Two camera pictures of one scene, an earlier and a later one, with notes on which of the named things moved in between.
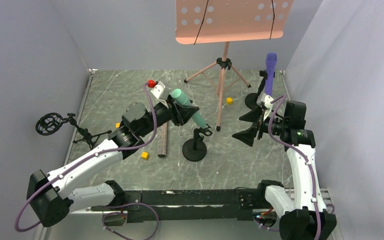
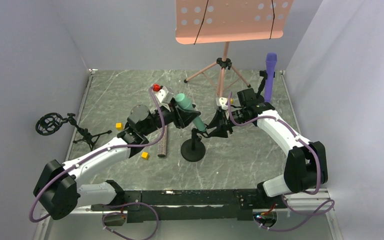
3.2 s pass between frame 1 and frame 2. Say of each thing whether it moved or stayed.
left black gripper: stayed
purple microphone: stayed
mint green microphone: moved
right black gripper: moved
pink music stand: stayed
